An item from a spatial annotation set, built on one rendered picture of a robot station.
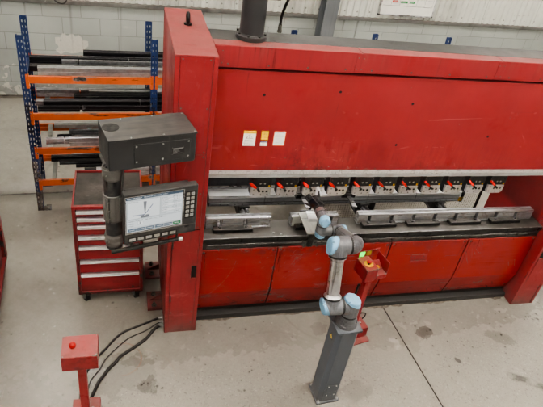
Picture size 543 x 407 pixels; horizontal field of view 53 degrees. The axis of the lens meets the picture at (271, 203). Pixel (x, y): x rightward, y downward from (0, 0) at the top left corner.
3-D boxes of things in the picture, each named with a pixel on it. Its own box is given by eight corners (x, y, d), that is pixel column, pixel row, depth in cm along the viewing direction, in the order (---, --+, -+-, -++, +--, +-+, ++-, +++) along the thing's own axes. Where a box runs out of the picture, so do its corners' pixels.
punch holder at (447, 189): (442, 193, 436) (449, 176, 427) (437, 187, 443) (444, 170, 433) (459, 193, 440) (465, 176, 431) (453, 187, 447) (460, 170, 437)
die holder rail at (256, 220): (205, 228, 404) (206, 219, 399) (204, 224, 409) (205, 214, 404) (270, 227, 418) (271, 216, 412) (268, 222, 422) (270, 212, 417)
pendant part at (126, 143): (111, 262, 329) (106, 141, 280) (101, 238, 346) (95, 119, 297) (190, 246, 351) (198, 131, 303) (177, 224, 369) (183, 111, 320)
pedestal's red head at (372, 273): (364, 283, 413) (369, 265, 402) (353, 269, 424) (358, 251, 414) (385, 278, 421) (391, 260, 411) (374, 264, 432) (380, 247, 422)
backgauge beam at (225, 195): (208, 207, 426) (208, 196, 420) (205, 197, 437) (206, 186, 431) (461, 202, 487) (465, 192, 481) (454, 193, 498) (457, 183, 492)
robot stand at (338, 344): (338, 400, 401) (363, 330, 357) (316, 404, 396) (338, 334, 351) (330, 380, 415) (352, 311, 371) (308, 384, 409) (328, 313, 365)
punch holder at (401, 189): (397, 194, 426) (403, 177, 416) (393, 188, 432) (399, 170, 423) (414, 194, 430) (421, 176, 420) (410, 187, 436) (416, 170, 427)
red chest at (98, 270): (79, 307, 439) (70, 208, 382) (82, 265, 478) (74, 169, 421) (142, 302, 453) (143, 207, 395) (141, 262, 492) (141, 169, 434)
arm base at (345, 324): (360, 329, 358) (364, 319, 352) (339, 332, 353) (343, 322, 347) (351, 312, 369) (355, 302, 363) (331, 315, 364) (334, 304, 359)
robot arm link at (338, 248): (344, 318, 347) (355, 240, 330) (322, 319, 343) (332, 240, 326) (338, 309, 358) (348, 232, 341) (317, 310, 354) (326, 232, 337)
